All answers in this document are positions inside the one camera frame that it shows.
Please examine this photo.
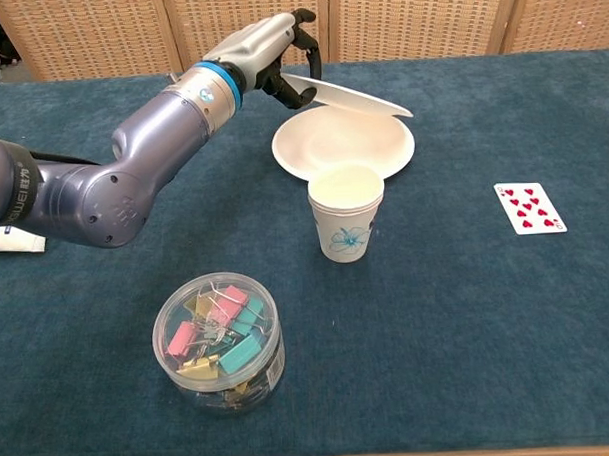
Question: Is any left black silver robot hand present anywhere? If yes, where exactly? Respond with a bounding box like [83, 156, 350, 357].
[200, 7, 325, 114]

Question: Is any white paper plate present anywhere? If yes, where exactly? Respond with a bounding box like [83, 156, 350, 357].
[281, 67, 415, 124]
[270, 102, 418, 187]

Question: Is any woven wooden folding screen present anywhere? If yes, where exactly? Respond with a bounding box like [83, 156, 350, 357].
[0, 0, 609, 84]

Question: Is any white paper cup blue flower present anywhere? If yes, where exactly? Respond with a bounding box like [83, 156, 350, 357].
[306, 162, 389, 266]

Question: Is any clear tub of binder clips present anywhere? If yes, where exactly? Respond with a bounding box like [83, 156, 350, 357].
[149, 269, 288, 419]

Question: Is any white printed plastic bag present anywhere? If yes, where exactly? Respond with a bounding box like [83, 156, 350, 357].
[0, 222, 47, 255]

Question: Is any nine of hearts playing card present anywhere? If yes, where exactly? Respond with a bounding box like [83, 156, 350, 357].
[492, 180, 569, 237]

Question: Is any dark blue table carpet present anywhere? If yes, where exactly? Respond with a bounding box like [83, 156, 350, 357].
[0, 49, 609, 456]

